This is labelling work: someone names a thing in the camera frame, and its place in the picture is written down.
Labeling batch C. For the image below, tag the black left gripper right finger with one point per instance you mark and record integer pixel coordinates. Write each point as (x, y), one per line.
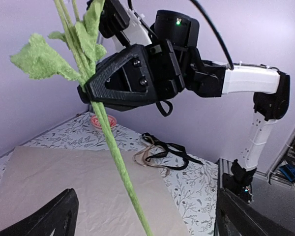
(234, 217)

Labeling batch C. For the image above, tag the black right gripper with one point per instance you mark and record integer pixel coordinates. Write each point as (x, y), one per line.
(138, 74)

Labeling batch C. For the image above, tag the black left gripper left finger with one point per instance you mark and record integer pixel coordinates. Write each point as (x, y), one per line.
(58, 218)

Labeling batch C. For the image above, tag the peach wrapping paper sheet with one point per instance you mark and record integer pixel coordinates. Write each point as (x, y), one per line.
(34, 176)

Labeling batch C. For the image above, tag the blue fake flower stem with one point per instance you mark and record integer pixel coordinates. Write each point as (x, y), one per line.
(40, 61)

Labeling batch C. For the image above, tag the tan ribbon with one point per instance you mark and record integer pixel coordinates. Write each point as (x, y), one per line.
(151, 150)

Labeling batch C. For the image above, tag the black printed ribbon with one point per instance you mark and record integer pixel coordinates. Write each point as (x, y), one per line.
(173, 150)

